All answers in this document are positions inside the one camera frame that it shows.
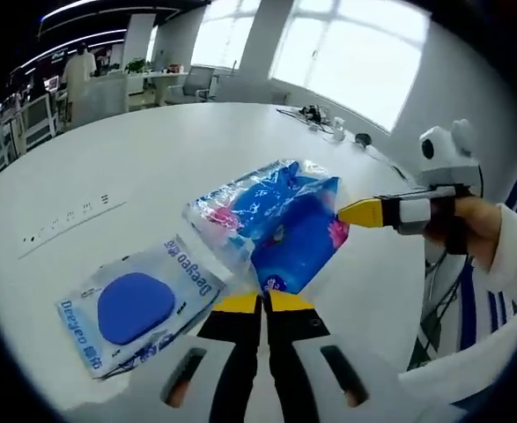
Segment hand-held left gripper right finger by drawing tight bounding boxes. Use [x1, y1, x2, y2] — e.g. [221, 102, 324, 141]
[264, 290, 373, 423]

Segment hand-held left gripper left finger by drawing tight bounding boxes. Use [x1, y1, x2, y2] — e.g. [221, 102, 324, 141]
[159, 293, 262, 423]

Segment clear packet with blue pad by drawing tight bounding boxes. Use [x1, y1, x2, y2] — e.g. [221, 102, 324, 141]
[55, 235, 228, 381]

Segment blue tissue packet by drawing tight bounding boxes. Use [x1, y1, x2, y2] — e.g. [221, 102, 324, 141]
[182, 158, 351, 296]

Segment person's right hand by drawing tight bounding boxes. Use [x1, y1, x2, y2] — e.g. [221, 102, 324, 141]
[425, 196, 506, 257]

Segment wide bright window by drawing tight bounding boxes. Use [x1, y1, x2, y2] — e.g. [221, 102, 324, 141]
[270, 0, 431, 133]

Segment table socket strip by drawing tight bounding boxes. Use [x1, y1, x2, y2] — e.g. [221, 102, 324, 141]
[18, 193, 127, 260]

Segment grey office chair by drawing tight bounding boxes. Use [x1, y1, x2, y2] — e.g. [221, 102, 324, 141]
[182, 65, 215, 103]

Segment narrow bright window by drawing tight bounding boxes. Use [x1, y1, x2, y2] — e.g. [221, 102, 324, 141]
[191, 0, 259, 70]

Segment round white counter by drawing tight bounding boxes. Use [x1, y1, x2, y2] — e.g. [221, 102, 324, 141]
[128, 70, 188, 107]

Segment white partition counter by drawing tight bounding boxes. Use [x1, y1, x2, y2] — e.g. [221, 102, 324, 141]
[70, 72, 129, 129]

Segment hanging black cables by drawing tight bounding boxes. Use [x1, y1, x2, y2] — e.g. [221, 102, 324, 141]
[416, 246, 475, 371]

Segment tangled cables and devices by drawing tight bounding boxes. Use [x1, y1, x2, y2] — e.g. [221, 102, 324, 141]
[277, 104, 329, 133]

